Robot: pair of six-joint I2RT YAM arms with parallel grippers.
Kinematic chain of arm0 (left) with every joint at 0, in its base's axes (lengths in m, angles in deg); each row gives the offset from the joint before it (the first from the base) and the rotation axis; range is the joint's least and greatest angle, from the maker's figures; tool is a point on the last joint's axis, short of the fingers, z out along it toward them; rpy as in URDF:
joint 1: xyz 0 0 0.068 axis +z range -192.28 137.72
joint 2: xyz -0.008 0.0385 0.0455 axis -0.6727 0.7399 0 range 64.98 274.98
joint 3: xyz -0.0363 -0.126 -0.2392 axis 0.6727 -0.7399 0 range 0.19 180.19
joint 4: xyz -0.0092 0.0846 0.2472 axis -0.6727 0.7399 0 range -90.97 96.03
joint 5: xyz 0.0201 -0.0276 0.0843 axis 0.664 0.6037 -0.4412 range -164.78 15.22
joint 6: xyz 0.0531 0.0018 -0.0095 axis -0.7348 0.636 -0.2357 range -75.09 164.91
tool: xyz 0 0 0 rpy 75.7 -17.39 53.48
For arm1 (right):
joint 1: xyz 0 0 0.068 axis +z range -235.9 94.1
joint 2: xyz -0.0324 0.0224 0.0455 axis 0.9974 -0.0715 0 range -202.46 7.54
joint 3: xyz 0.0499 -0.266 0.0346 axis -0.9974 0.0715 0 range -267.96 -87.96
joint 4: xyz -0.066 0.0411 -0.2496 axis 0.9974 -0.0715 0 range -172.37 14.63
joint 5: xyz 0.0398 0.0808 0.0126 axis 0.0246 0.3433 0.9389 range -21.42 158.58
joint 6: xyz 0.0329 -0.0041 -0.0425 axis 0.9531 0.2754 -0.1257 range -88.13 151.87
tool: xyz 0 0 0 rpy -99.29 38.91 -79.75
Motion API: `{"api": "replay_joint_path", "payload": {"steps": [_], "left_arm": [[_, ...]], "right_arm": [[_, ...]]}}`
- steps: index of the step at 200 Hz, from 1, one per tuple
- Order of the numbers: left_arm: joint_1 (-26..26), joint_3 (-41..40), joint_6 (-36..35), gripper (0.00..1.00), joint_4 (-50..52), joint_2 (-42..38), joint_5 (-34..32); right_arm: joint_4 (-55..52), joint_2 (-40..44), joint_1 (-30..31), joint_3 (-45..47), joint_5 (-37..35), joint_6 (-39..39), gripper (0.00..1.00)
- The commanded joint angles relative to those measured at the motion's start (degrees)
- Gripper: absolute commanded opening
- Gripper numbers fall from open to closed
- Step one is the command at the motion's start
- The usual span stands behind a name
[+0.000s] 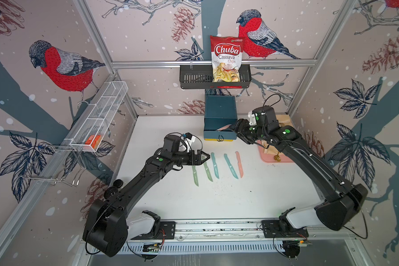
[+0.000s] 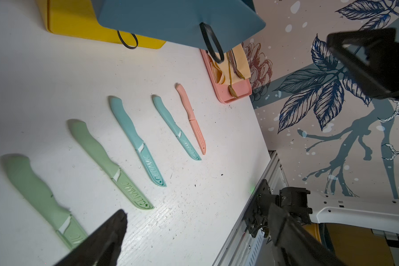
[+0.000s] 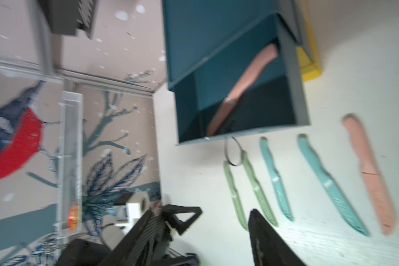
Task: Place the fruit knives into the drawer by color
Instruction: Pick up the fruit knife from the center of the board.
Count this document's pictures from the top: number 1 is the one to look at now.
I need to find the red packet in rack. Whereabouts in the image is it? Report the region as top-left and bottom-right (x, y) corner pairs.
(84, 135), (103, 148)

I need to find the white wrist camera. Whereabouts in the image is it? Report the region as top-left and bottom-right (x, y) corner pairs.
(248, 111), (257, 126)
(182, 133), (197, 149)

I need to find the gold spoon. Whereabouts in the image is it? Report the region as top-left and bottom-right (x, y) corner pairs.
(274, 152), (282, 162)

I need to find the black capped jar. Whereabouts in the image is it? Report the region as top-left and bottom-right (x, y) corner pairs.
(104, 179), (124, 200)

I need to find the black wire basket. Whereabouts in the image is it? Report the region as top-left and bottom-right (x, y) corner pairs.
(179, 65), (252, 89)

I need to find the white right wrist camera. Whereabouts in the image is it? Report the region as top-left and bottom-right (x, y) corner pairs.
(248, 111), (257, 126)

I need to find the aluminium frame post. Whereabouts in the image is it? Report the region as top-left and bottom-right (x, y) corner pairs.
(72, 0), (139, 117)

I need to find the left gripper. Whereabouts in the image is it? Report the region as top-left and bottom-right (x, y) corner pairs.
(171, 150), (210, 166)

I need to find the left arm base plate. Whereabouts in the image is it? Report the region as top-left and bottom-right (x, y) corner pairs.
(131, 221), (176, 240)

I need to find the teal knife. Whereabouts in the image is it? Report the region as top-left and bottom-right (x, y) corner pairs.
(211, 153), (219, 179)

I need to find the pink tray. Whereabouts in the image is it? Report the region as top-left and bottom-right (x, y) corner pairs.
(256, 140), (293, 164)

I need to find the light green knife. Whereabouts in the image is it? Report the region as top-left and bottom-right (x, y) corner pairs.
(192, 166), (199, 187)

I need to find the yellow drawer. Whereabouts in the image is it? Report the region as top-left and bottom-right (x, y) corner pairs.
(205, 138), (233, 142)

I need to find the turquoise knife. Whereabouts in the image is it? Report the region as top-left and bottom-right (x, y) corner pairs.
(224, 154), (239, 179)

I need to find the teal drawer cabinet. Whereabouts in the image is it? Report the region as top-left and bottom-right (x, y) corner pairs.
(204, 95), (238, 123)

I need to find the aluminium rail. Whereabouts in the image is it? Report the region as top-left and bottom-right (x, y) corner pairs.
(81, 217), (356, 243)

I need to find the teal top drawer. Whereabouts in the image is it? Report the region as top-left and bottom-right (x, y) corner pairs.
(203, 118), (237, 140)

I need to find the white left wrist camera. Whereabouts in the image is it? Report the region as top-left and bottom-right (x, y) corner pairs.
(182, 133), (197, 149)

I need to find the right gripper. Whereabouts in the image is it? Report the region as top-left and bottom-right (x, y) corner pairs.
(227, 119), (267, 144)

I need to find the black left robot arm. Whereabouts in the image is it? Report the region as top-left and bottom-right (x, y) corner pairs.
(83, 133), (210, 257)

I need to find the salmon pink knife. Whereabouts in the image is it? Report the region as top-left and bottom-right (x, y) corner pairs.
(217, 124), (232, 131)

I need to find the Chuba cassava chips bag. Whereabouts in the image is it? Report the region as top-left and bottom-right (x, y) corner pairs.
(210, 36), (244, 81)

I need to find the wire hook rack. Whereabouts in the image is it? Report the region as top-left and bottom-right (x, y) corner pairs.
(21, 144), (86, 187)

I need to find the horizontal aluminium bar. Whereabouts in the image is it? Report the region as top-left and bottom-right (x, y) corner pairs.
(111, 59), (318, 69)

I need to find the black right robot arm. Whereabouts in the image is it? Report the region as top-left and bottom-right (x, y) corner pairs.
(205, 106), (368, 233)

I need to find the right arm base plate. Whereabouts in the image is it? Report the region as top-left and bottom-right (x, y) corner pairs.
(259, 219), (309, 238)

